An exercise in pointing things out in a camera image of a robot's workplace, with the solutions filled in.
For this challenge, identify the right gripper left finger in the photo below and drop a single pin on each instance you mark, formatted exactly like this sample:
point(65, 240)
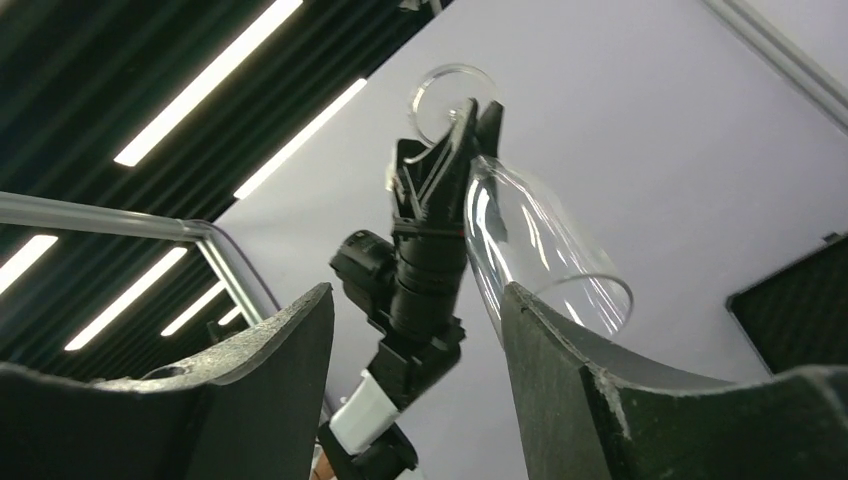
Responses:
point(245, 408)

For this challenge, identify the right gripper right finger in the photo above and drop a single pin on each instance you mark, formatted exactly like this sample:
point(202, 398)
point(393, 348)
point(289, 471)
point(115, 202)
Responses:
point(588, 408)

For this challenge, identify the clear wine glass back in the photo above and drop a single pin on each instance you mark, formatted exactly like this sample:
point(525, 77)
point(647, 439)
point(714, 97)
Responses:
point(516, 229)

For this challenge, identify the black poker chip case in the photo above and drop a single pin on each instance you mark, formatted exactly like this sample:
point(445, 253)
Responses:
point(797, 316)

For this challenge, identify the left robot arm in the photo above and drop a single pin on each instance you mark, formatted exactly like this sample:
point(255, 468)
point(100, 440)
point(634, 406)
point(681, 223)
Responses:
point(408, 287)

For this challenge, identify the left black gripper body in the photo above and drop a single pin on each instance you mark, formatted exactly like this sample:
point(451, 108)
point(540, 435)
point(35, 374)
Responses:
point(429, 184)

